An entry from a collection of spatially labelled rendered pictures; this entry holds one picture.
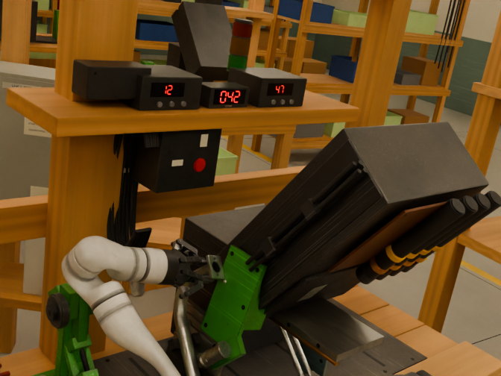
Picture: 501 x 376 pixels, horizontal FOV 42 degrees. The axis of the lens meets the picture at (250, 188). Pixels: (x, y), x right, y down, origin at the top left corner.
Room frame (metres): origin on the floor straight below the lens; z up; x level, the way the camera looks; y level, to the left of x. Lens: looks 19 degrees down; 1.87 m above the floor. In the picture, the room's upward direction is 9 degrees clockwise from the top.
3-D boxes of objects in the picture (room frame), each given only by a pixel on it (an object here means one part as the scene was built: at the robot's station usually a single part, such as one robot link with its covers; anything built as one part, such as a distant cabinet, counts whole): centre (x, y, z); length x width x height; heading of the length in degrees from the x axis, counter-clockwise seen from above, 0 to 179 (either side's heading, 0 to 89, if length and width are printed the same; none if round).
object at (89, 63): (1.39, 0.33, 1.59); 0.15 x 0.07 x 0.07; 134
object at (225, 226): (1.60, -0.02, 1.07); 0.30 x 0.18 x 0.34; 134
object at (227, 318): (1.33, -0.02, 1.17); 0.13 x 0.12 x 0.20; 134
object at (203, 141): (1.50, 0.19, 1.42); 0.17 x 0.12 x 0.15; 134
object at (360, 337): (1.41, -0.16, 1.11); 0.39 x 0.16 x 0.03; 44
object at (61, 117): (1.62, 0.15, 1.52); 0.90 x 0.25 x 0.04; 134
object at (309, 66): (11.57, -0.28, 0.37); 1.20 x 0.81 x 0.74; 130
